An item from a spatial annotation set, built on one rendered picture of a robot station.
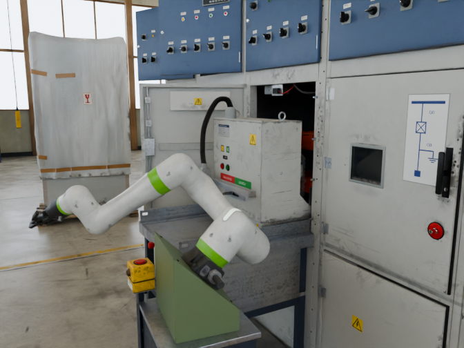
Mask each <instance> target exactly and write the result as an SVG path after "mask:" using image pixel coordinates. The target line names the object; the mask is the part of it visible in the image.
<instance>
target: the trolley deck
mask: <svg viewBox="0 0 464 348"><path fill-rule="evenodd" d="M213 221H214V220H213V219H212V218H211V217H210V215H208V216H202V217H193V218H188V219H183V220H173V221H168V222H160V223H154V224H145V225H142V224H141V223H140V221H139V232H140V233H141V234H142V235H143V236H144V237H145V238H146V239H147V240H148V241H149V242H154V243H155V236H154V231H155V232H156V233H158V234H159V235H160V236H162V237H163V238H164V239H165V240H167V241H168V242H170V243H171V244H172V245H173V246H174V247H176V248H177V249H178V250H179V242H181V241H185V240H192V239H197V238H200V237H201V236H202V234H203V233H204V232H205V231H206V230H207V229H208V228H209V226H210V225H211V224H212V223H213ZM269 243H270V250H269V254H268V255H273V254H277V253H283V252H287V251H292V250H296V249H302V248H306V247H312V246H313V234H310V233H308V234H304V235H298V236H293V237H290V238H283V239H279V240H272V241H269ZM240 261H242V260H241V259H239V257H238V256H236V255H235V256H234V257H233V258H232V260H231V261H230V262H229V263H228V264H230V263H234V262H240Z"/></svg>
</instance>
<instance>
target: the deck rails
mask: <svg viewBox="0 0 464 348"><path fill-rule="evenodd" d="M142 213H148V215H142ZM208 215H209V214H208V213H207V212H206V211H205V210H204V209H203V208H202V207H201V206H200V205H199V204H187V205H181V206H172V207H166V208H160V209H149V210H143V211H140V223H141V224H142V225H145V224H154V223H160V222H168V221H173V220H183V219H188V218H197V217H202V216H208ZM309 228H310V220H302V221H297V222H290V223H286V224H278V225H273V226H266V227H262V228H259V229H260V230H261V231H262V232H263V233H264V234H265V235H266V236H267V237H268V239H269V241H272V240H279V239H283V238H290V237H293V236H298V235H304V234H308V233H310V232H309ZM198 240H199V238H197V239H192V240H185V241H181V242H179V250H180V251H181V252H182V253H186V252H187V251H190V250H191V249H192V248H193V247H194V246H195V245H196V244H197V242H198ZM182 244H188V246H186V247H182Z"/></svg>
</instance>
